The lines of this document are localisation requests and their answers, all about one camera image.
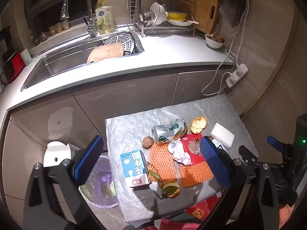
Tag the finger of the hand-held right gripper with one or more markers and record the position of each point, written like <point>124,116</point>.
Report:
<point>272,140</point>
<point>247,153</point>

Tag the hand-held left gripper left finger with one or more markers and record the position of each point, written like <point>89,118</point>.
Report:
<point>88,158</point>

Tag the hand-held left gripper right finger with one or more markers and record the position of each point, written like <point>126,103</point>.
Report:
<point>214,163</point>

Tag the red snack packet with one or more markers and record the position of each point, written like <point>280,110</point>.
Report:
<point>189,146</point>

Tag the white blue wipe packet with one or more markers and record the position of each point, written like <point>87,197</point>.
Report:
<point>219,145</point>

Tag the orange foam fruit net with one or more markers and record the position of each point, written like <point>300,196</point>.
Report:
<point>194,175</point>
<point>160,163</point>

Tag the white foam block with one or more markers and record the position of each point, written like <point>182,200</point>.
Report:
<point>221,134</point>

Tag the crumpled white tissue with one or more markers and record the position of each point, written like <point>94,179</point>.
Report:
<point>178,153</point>

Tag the dried orange peel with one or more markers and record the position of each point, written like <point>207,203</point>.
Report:
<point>198,124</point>

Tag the blue white milk carton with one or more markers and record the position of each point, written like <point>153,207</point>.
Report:
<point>134,165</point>

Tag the red printed box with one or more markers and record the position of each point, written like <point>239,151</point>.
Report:
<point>199,210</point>

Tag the tangerine peel with leaves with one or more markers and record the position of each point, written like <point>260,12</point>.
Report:
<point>171,189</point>

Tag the white dimpled table mat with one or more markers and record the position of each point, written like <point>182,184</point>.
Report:
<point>134,129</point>

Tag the green white beverage can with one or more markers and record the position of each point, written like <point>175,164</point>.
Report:
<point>168,130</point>

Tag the brown round nut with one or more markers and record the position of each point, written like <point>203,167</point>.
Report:
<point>147,142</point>

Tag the white power strip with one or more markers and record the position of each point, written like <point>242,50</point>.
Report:
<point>237,75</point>

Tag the red clothing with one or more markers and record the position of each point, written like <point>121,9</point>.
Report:
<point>172,225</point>

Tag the stainless steel sink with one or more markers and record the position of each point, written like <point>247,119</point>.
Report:
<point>60,64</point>

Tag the wooden board in sink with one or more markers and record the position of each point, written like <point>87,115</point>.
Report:
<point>105,52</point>

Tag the white bowl with food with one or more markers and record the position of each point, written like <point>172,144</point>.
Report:
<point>214,42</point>

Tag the white cup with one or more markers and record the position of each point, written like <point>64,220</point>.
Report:
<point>26,57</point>

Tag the red kitchen appliance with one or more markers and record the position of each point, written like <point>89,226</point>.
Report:
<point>16,61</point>

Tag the metal steamer rack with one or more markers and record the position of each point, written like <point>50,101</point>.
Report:
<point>122,40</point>

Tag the glass jar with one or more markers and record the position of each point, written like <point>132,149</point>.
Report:
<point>55,29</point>

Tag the dish soap bottle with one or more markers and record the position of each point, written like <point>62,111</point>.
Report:
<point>104,21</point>

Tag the white spoon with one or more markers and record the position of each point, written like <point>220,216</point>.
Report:
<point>193,21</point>

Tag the dark hanging towel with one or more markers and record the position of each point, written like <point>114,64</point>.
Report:
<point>233,2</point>

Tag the white shallow dish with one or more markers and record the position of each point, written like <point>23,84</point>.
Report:
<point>179,23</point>

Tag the chrome kitchen faucet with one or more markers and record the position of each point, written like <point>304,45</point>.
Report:
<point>90,9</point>

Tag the bamboo cutting board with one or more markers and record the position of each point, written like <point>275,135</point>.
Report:
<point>203,7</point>

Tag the yellow bowl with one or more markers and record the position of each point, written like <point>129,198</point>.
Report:
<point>177,16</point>

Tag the metal ladle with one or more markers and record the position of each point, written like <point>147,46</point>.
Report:
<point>148,16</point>

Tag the metal dish rack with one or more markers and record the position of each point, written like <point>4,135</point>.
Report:
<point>134,9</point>

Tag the white porcelain bowl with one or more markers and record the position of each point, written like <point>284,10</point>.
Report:
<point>159,12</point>

